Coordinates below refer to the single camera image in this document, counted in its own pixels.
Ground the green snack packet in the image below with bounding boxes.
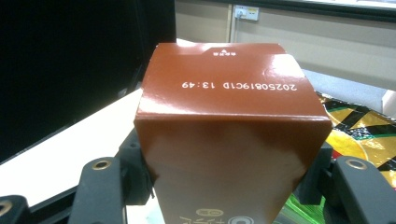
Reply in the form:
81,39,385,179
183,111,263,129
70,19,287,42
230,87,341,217
274,192,328,224

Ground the white wall socket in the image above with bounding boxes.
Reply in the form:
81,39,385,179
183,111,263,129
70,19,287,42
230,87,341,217
233,5,260,21

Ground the black curtain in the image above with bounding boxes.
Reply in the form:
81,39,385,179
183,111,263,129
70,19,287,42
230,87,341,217
0,0,177,164

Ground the black and yellow chip bag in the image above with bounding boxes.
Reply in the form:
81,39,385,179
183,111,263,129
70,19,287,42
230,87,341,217
316,91,396,188

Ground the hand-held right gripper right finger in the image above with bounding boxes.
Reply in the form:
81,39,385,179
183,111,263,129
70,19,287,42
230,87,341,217
293,142,396,224

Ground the brown carton box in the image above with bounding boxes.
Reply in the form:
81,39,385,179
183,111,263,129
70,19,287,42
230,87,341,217
134,42,333,224

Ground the white plastic bin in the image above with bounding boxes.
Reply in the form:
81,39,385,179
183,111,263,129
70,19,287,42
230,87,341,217
0,37,396,218

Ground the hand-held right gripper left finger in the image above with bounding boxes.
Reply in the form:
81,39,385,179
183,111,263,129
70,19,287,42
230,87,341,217
67,129,155,224

